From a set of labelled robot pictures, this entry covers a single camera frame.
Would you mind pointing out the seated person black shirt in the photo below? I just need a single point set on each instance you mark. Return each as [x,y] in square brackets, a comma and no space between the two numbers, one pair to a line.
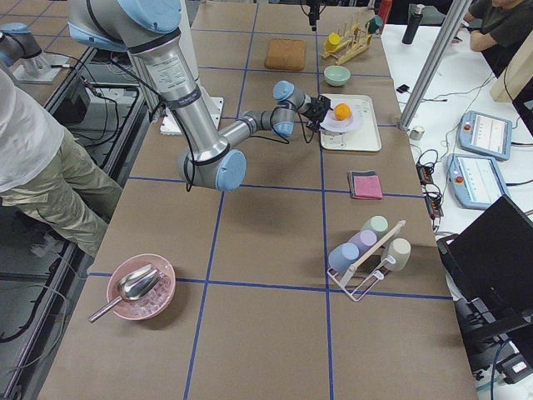
[505,25]

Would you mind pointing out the wooden drying rack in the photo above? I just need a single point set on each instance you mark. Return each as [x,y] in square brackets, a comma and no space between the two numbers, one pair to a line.
[355,40]

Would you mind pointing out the white round plate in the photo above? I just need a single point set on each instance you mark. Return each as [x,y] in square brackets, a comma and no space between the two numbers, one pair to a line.
[335,126]

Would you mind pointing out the black water bottle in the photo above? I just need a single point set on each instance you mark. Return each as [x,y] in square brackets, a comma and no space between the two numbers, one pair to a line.
[414,21]

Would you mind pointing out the yellow mug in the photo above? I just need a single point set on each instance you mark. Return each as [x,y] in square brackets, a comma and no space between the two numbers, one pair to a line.
[332,42]

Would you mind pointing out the blue tumbler cup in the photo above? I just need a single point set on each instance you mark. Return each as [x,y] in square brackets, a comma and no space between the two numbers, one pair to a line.
[343,256]

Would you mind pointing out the small metal can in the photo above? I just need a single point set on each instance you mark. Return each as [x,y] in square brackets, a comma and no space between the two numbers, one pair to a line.
[416,133]

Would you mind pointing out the wooden cutting board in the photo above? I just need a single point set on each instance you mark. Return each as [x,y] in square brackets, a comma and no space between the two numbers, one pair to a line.
[285,54]

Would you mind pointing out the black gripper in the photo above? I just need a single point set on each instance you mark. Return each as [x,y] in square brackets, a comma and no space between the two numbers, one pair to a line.
[319,109]
[313,12]

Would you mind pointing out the green ceramic bowl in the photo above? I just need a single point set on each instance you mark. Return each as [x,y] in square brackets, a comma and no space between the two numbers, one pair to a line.
[336,76]

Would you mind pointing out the beige tumbler cup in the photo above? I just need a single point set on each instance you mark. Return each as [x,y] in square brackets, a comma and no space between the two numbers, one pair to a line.
[397,254]

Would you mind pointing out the black laptop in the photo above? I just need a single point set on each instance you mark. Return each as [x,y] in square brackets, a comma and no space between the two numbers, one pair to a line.
[491,260]

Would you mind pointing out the cream bear tray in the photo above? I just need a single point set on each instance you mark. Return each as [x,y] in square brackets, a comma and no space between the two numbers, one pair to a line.
[365,138]

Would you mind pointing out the pink bowl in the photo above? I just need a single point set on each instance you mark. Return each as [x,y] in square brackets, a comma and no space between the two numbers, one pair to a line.
[152,295]

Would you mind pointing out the small black puck device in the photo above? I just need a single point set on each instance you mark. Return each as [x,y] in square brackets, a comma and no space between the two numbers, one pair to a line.
[402,88]

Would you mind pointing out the standing person white shirt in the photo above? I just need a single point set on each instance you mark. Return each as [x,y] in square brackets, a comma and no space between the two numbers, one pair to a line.
[48,176]

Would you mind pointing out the teach pendant tablet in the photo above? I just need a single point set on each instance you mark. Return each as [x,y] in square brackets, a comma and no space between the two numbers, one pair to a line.
[484,134]
[476,181]

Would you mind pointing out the dark green mug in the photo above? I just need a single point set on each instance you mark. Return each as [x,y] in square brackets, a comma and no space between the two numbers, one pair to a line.
[374,25]

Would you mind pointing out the purple tumbler cup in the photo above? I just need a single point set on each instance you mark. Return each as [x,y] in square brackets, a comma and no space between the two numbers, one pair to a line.
[364,240]

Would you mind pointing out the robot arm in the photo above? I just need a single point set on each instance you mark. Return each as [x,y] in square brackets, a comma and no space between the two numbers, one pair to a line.
[149,32]

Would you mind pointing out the aluminium frame post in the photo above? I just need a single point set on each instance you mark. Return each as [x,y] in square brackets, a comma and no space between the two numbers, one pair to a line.
[444,37]

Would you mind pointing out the near teach pendant tablet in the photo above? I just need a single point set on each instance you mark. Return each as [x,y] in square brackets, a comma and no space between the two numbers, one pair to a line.
[476,181]

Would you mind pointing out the metal scoop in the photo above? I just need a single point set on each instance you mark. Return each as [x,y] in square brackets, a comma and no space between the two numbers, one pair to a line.
[129,291]

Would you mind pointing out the pink folded cloth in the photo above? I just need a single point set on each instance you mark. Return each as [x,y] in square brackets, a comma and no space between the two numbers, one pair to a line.
[367,187]

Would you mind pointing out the green tumbler cup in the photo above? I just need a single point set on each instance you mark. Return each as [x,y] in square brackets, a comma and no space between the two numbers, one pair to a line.
[377,224]

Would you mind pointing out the far teach pendant tablet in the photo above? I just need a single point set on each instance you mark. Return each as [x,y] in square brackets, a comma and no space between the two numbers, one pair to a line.
[484,134]

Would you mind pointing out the white wire cup rack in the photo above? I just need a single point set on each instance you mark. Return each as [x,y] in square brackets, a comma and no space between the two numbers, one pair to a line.
[369,269]

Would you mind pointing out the grey folded cloth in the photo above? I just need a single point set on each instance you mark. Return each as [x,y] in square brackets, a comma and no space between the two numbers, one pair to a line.
[352,174]

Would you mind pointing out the orange fruit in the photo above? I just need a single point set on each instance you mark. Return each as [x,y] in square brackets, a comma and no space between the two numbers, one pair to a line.
[342,111]

